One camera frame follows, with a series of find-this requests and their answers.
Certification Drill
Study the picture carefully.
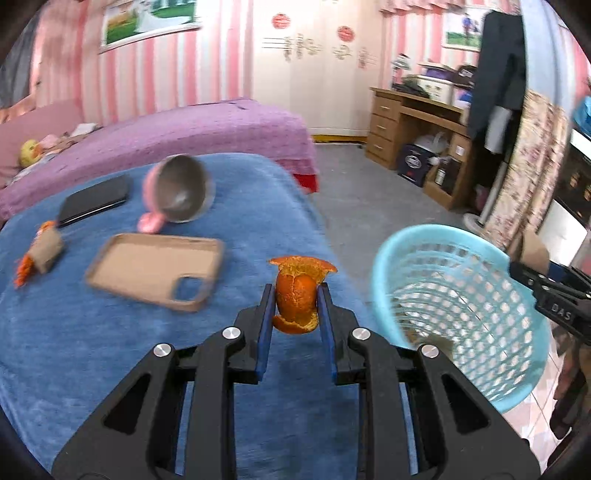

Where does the turquoise plastic basket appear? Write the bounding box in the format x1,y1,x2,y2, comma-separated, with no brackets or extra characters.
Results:
372,224,552,414

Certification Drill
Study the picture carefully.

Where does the purple bed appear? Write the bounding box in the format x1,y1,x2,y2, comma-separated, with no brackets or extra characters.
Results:
0,98,319,222

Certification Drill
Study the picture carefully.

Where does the yellow duck plush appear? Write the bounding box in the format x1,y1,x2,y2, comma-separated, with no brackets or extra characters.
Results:
19,140,42,167

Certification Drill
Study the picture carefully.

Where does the pink curtain valance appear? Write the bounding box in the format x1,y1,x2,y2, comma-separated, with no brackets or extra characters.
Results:
379,0,522,14

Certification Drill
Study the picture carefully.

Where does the white appliance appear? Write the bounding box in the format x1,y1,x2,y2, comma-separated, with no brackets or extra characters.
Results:
540,129,591,268

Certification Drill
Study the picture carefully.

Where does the black hanging jacket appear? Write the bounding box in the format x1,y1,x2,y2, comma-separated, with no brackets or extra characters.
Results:
468,10,527,153

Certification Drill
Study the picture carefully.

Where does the pink metal-lined cup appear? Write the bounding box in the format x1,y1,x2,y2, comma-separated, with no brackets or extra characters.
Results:
137,154,217,233

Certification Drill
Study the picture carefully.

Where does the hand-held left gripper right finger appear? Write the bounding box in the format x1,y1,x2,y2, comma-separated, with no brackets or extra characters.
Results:
316,282,541,480

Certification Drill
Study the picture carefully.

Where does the brown phone case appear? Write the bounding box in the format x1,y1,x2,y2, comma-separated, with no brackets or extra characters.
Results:
84,233,225,313

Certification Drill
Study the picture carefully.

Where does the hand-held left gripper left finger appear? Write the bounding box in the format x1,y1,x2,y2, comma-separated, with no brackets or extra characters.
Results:
51,284,277,480

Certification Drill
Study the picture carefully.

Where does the black smartphone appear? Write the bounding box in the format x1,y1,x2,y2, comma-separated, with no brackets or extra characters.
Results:
58,174,132,228

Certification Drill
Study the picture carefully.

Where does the white wardrobe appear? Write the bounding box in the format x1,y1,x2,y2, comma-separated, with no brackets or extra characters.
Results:
252,0,393,137

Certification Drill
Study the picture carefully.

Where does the black printed bag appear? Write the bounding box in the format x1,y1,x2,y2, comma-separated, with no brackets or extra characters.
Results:
397,144,437,188

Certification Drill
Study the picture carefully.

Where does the large framed wall picture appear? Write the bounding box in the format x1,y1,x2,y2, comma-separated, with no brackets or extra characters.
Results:
99,0,202,54

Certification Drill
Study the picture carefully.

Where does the dark clothes pile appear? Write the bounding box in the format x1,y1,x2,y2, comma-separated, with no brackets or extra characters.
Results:
549,342,591,430

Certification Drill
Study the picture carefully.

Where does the orange peel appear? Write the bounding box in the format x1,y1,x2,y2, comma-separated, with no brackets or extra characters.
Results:
269,256,338,335

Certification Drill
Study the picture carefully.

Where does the white storage box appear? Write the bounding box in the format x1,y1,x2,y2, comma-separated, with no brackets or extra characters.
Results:
406,76,455,104

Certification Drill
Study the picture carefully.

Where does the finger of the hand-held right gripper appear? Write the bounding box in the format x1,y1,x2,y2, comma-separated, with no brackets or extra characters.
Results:
509,261,561,298

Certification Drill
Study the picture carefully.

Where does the small framed wall picture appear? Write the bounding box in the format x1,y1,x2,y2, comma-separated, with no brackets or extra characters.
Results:
441,7,485,49

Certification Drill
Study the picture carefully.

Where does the pink bed headboard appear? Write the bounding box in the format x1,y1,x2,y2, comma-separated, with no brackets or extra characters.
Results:
0,100,84,188

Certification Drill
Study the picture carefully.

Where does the wooden desk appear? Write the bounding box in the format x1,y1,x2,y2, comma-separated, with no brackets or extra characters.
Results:
367,87,476,210

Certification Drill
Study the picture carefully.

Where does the pink floral hanging cloth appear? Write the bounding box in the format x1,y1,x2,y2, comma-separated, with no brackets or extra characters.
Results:
487,90,571,252

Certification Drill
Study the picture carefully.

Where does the pink bedding bundle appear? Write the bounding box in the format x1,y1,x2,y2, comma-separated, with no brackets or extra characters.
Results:
39,122,100,153

